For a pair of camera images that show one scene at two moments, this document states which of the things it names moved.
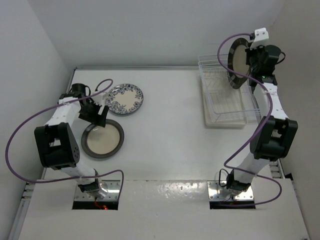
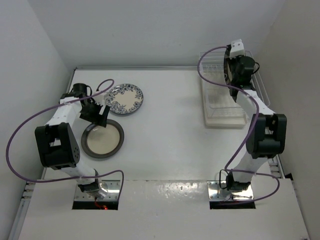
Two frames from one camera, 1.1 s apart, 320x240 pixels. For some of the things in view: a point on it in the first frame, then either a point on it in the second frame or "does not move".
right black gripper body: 260,50 to 235,62
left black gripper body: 90,112 does not move
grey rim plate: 98,141 does not move
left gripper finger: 103,116 does not move
